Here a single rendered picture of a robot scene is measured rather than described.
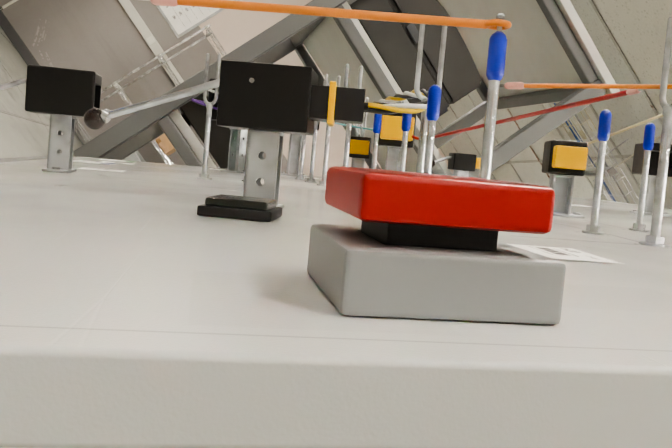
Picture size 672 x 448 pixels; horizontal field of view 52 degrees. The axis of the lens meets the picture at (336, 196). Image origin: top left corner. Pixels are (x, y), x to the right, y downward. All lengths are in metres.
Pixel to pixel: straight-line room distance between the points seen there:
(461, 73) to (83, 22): 6.81
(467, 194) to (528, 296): 0.03
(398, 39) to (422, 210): 1.34
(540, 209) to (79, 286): 0.11
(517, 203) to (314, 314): 0.06
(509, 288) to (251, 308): 0.06
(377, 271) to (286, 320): 0.02
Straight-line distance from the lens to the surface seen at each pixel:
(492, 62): 0.32
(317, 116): 0.43
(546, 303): 0.18
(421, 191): 0.17
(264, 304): 0.17
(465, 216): 0.17
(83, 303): 0.16
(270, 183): 0.44
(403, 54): 1.50
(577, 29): 1.56
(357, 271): 0.16
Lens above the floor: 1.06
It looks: 7 degrees up
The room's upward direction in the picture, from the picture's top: 56 degrees clockwise
